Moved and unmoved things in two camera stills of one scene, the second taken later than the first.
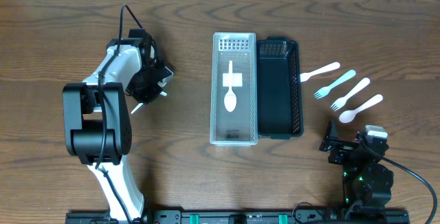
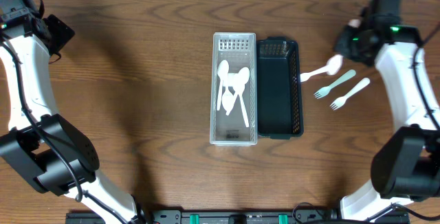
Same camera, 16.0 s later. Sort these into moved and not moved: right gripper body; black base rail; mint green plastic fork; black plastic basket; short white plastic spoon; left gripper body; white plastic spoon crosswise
Moved: right gripper body; left gripper body; white plastic spoon crosswise; short white plastic spoon
Not moved: black base rail; mint green plastic fork; black plastic basket
